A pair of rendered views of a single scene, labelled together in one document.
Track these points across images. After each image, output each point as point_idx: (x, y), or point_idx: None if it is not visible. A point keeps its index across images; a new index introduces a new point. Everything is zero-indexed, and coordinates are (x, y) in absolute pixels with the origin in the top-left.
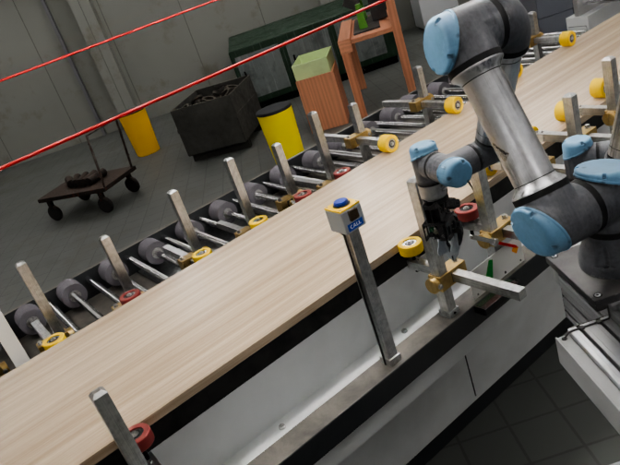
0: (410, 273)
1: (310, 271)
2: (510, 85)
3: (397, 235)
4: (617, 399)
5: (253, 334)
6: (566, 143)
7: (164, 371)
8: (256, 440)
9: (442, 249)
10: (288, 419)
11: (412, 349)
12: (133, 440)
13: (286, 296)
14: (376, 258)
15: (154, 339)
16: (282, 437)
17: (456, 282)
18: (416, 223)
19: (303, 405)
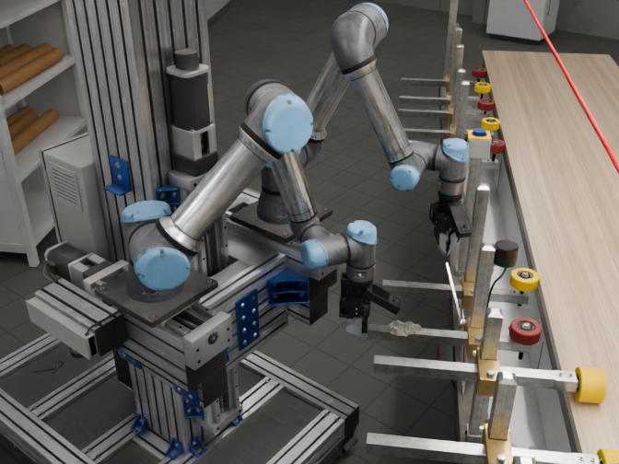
0: (535, 315)
1: (578, 236)
2: (327, 66)
3: (555, 283)
4: (251, 191)
5: (528, 190)
6: (366, 221)
7: (548, 163)
8: (502, 237)
9: (448, 238)
10: None
11: (456, 284)
12: (457, 116)
13: (557, 214)
14: (533, 257)
15: (603, 171)
16: None
17: (534, 394)
18: (557, 300)
19: None
